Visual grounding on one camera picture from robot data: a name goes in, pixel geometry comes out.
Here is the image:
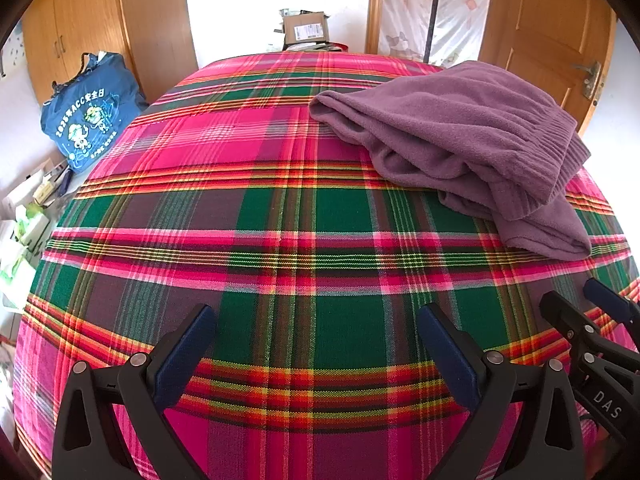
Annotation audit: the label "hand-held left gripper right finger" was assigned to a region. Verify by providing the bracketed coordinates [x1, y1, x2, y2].
[417, 302, 586, 480]

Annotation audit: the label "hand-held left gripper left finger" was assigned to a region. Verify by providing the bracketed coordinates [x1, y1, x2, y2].
[51, 303, 218, 480]

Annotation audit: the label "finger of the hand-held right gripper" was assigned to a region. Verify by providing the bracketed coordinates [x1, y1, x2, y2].
[539, 290, 608, 386]
[582, 277, 640, 348]

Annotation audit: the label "purple fleece pants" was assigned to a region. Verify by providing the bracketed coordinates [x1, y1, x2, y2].
[309, 60, 593, 262]

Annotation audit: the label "plaid bed sheet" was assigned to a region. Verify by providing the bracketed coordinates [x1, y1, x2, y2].
[12, 50, 640, 480]

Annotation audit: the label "green white tissue pack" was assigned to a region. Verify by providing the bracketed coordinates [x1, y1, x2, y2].
[12, 201, 51, 243]
[0, 245, 37, 311]

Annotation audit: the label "white flat box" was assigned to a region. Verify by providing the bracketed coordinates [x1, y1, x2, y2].
[30, 157, 71, 196]

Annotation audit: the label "metal door lock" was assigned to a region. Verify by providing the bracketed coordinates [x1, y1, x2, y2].
[572, 61, 603, 101]

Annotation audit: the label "blue printed tote bag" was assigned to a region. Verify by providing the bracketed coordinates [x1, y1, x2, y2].
[41, 51, 146, 175]

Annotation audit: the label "wooden door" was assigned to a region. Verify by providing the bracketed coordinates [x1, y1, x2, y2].
[477, 0, 618, 136]

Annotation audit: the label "printed plastic door curtain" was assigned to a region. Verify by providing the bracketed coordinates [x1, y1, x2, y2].
[377, 0, 493, 68]

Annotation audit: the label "wooden wardrobe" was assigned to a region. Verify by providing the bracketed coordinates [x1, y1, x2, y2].
[22, 0, 198, 106]

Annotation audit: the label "black curtain pole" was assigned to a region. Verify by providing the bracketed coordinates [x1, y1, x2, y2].
[425, 0, 443, 63]

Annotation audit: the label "labelled cardboard box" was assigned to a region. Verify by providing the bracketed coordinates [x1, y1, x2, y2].
[281, 10, 331, 46]

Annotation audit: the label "wooden door frame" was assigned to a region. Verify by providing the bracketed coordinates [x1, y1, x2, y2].
[365, 0, 386, 56]

